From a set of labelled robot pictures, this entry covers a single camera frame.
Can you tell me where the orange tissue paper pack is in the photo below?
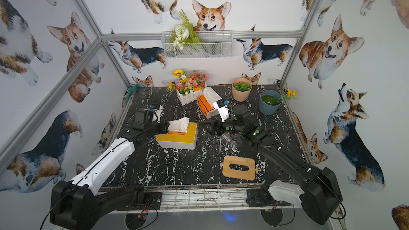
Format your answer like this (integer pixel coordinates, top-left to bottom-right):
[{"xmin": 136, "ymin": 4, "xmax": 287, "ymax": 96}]
[{"xmin": 167, "ymin": 117, "xmax": 190, "ymax": 135}]

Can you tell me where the teal cloth in corner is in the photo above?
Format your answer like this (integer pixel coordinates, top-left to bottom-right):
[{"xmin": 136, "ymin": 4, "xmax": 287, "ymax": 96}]
[{"xmin": 124, "ymin": 82, "xmax": 147, "ymax": 102}]

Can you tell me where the white fence flower planter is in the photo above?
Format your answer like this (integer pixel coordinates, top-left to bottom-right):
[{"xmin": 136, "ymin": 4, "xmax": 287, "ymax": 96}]
[{"xmin": 167, "ymin": 69, "xmax": 209, "ymax": 105}]

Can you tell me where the wooden tissue box lid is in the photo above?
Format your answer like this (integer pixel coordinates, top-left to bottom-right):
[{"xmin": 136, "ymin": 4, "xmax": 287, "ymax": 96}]
[{"xmin": 220, "ymin": 155, "xmax": 259, "ymax": 181}]

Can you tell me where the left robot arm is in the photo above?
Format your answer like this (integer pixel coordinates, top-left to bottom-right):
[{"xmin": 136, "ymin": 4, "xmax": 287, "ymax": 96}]
[{"xmin": 46, "ymin": 104, "xmax": 166, "ymax": 230}]

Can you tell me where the yellow tissue box lid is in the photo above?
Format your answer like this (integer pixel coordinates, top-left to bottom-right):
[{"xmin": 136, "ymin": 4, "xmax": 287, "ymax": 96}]
[{"xmin": 156, "ymin": 122, "xmax": 197, "ymax": 143}]

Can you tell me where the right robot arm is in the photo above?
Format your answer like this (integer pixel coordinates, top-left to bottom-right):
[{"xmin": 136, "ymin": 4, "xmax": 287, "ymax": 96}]
[{"xmin": 207, "ymin": 105, "xmax": 343, "ymax": 225}]

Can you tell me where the white tissue box base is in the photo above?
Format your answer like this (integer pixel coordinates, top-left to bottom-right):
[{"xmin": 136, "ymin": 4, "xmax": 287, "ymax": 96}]
[{"xmin": 157, "ymin": 140, "xmax": 196, "ymax": 150}]

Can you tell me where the white wire wall basket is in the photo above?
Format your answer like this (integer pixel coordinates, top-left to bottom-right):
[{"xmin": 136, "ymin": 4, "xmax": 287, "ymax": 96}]
[{"xmin": 161, "ymin": 32, "xmax": 233, "ymax": 59}]

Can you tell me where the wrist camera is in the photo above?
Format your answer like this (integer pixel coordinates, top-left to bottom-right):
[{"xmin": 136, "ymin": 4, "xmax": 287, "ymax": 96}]
[
  {"xmin": 213, "ymin": 100, "xmax": 230, "ymax": 122},
  {"xmin": 151, "ymin": 104, "xmax": 163, "ymax": 122}
]

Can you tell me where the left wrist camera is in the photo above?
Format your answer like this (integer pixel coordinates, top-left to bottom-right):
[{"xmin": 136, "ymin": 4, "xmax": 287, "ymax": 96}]
[{"xmin": 151, "ymin": 104, "xmax": 163, "ymax": 122}]

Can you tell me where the clear plastic tissue box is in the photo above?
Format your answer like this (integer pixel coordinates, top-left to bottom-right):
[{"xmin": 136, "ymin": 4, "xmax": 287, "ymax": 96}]
[{"xmin": 220, "ymin": 133, "xmax": 241, "ymax": 155}]

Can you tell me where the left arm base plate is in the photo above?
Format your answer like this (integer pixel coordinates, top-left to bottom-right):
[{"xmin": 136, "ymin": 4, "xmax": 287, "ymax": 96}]
[{"xmin": 117, "ymin": 192, "xmax": 163, "ymax": 211}]

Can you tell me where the peach pot with succulent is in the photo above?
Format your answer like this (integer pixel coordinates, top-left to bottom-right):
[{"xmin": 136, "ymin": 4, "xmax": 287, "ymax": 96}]
[{"xmin": 232, "ymin": 78, "xmax": 252, "ymax": 102}]

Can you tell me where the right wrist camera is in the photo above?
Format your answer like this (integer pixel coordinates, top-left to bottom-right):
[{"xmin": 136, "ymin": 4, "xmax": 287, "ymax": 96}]
[{"xmin": 213, "ymin": 100, "xmax": 230, "ymax": 122}]

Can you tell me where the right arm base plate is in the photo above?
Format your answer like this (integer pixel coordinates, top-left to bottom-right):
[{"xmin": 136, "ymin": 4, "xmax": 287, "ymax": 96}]
[{"xmin": 246, "ymin": 189, "xmax": 291, "ymax": 207}]

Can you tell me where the blue pot with yellow flowers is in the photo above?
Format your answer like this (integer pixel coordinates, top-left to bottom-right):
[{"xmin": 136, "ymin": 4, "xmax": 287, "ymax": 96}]
[{"xmin": 259, "ymin": 89, "xmax": 297, "ymax": 116}]

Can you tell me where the white flower green fern bouquet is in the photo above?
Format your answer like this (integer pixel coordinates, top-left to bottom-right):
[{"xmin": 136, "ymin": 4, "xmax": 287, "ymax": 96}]
[{"xmin": 168, "ymin": 10, "xmax": 202, "ymax": 50}]

